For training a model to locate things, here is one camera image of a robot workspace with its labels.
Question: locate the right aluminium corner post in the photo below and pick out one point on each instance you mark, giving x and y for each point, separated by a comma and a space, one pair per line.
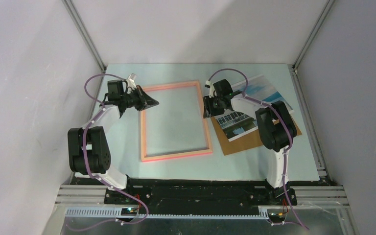
313, 33

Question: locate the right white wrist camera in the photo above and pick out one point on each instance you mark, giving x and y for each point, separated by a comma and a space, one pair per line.
209, 85

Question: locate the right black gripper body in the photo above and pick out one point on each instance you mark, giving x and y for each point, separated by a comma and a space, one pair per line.
213, 105

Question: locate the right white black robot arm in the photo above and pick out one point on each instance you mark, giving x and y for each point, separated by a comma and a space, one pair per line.
275, 124

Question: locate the left aluminium corner post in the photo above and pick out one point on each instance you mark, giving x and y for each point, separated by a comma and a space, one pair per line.
82, 30

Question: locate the building and sky photo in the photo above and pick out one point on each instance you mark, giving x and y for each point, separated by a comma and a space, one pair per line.
258, 88

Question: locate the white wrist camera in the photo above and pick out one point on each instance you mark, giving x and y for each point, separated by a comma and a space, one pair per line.
131, 81
209, 85

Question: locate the aluminium front rail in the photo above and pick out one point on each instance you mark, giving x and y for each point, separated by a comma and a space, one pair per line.
88, 201

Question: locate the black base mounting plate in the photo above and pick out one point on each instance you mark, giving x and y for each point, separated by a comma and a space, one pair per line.
155, 192

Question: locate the aluminium corner post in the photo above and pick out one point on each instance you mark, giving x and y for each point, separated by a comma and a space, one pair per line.
313, 33
82, 30

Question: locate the brown backing board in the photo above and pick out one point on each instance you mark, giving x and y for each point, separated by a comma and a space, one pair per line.
240, 146

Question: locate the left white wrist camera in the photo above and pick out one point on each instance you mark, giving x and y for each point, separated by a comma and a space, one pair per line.
131, 81

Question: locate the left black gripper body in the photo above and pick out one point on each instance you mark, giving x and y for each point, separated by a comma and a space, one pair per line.
132, 100

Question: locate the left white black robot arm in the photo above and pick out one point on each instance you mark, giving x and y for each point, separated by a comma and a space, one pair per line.
89, 152

